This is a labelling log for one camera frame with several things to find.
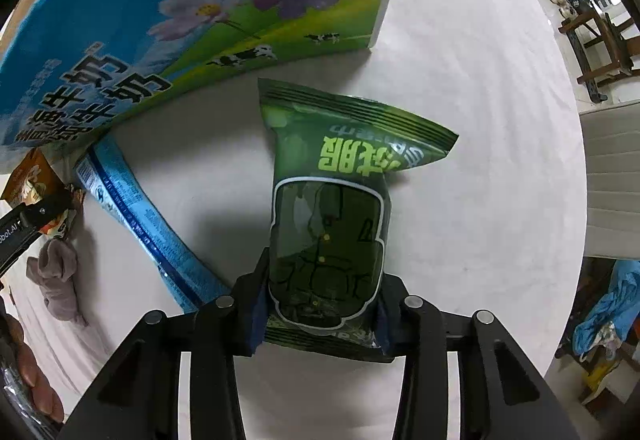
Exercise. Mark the brown snack packet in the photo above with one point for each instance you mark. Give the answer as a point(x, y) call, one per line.
point(37, 190)

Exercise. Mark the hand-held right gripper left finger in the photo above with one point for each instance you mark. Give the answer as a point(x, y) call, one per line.
point(253, 315)

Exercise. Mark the blue snack packet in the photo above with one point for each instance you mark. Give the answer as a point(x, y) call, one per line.
point(145, 225)

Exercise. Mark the brown round snacks packet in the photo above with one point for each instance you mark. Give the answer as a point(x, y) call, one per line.
point(27, 370)

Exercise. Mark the green snack bag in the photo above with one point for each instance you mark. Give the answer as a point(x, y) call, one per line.
point(327, 220)

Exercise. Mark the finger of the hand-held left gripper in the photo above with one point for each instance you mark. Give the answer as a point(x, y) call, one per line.
point(35, 215)

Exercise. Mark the grey sock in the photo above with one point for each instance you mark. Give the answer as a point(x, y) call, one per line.
point(56, 277)

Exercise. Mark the wooden chair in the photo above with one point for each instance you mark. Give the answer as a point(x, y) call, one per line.
point(597, 49)

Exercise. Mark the blue cloth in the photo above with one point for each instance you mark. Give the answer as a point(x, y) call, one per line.
point(607, 315)

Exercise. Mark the blue flower-print carton box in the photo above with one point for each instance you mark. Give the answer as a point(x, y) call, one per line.
point(165, 19)

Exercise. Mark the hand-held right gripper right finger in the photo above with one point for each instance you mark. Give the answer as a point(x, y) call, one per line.
point(391, 327)

